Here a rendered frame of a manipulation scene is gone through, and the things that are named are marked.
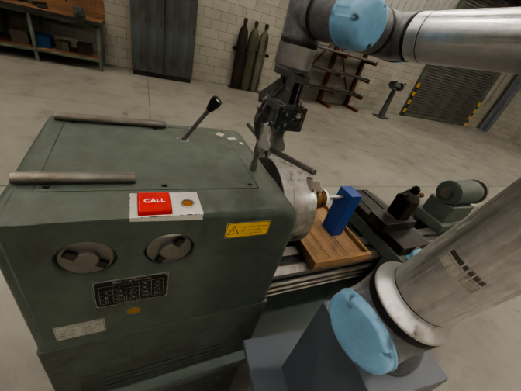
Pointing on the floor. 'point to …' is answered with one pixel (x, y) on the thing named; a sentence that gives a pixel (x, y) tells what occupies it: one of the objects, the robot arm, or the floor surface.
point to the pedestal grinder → (390, 98)
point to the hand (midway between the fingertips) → (264, 151)
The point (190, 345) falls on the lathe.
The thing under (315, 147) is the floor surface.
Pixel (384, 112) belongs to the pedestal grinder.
